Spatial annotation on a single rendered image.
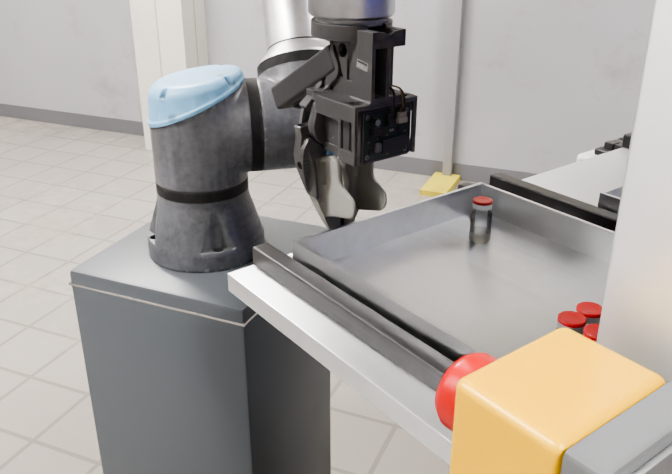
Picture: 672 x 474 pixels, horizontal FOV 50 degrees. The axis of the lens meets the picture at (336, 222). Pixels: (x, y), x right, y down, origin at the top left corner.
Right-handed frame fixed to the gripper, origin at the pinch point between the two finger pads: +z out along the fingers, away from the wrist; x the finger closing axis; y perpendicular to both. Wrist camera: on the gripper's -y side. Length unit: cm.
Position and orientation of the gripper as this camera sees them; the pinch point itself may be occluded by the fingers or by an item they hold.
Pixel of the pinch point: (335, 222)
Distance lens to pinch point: 72.8
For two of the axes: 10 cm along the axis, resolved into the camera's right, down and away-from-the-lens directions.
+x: 8.0, -2.4, 5.5
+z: -0.1, 9.1, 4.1
